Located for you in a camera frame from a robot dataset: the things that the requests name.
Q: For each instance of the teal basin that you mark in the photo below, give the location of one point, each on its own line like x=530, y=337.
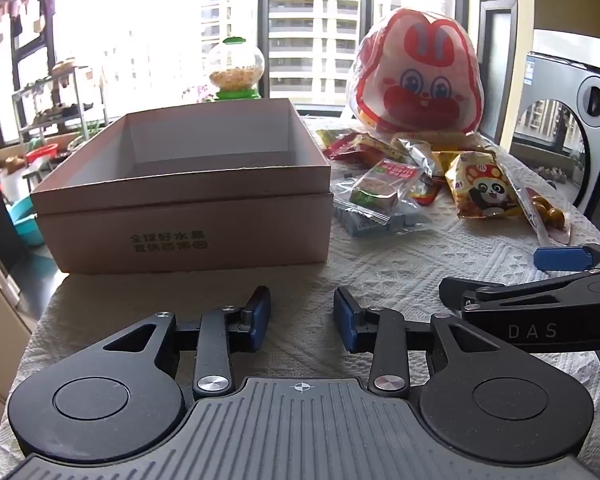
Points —
x=27, y=220

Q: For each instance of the silver snack packet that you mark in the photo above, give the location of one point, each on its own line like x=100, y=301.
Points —
x=412, y=152

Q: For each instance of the frosted glass door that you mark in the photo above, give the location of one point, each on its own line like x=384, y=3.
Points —
x=500, y=60

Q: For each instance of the clear packet green red label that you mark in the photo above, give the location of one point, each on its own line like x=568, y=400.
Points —
x=380, y=185

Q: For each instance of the green candy dispenser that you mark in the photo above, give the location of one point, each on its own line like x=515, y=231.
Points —
x=235, y=60

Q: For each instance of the clear packet of golden candies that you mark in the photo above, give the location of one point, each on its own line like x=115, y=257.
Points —
x=550, y=212

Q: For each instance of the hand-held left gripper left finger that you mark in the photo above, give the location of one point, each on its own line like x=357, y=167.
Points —
x=261, y=320

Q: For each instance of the black window frame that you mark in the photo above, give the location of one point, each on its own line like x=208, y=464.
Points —
x=263, y=35

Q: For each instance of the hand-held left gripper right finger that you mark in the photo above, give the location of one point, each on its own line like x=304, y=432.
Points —
x=343, y=320

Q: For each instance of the red basin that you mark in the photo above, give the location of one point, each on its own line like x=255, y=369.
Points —
x=42, y=152

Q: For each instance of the metal shelf rack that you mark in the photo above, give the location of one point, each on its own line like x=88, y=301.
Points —
x=55, y=95

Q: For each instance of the yellow panda snack packet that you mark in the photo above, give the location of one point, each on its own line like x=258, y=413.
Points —
x=480, y=190

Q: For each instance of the white textured table cloth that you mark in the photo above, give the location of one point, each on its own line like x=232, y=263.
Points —
x=305, y=270

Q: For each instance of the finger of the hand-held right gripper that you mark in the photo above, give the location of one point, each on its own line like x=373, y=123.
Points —
x=530, y=292
x=562, y=258

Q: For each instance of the small red snack packet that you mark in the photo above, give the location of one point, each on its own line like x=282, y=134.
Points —
x=425, y=192

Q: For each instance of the red rabbit snack bag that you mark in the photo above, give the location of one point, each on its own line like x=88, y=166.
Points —
x=415, y=85

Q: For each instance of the pink flowers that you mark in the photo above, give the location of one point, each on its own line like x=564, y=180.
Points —
x=200, y=94

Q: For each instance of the cardboard box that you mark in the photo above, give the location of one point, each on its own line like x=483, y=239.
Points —
x=180, y=220

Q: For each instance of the blue snack packet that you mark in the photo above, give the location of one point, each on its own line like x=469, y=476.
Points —
x=365, y=227

